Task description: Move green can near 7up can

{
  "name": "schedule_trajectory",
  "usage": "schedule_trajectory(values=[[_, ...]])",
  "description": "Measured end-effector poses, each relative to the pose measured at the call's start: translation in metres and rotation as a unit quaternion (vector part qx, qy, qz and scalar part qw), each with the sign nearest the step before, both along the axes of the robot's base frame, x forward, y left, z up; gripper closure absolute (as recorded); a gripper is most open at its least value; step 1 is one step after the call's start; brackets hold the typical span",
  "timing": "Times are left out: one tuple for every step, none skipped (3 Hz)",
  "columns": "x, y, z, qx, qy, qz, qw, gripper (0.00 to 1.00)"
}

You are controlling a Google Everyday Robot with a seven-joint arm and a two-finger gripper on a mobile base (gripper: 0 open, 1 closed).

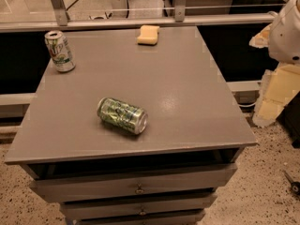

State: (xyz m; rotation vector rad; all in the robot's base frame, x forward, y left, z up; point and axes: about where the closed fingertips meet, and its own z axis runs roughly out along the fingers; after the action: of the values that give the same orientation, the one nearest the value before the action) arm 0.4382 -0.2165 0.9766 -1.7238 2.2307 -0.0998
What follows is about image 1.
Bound white cable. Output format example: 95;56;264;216
237;100;257;109

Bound grey drawer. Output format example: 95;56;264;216
60;192;217;219
30;163;237;203
76;210;205;225

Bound grey drawer cabinet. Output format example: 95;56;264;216
6;27;256;225

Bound bottom grey drawer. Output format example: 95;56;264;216
76;210;205;225

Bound top grey drawer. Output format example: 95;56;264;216
30;163;237;203

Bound white 7up can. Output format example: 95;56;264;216
44;30;76;72

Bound green soda can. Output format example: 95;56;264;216
97;97;148;135

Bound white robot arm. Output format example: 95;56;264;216
249;0;300;128

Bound black tool on floor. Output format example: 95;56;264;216
284;171;300;195

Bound yellow foam padded gripper finger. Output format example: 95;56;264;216
249;24;300;128

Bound yellow sponge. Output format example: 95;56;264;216
137;25;159;45

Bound middle grey drawer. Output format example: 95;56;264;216
60;192;217;219

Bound metal railing frame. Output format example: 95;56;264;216
0;0;288;33

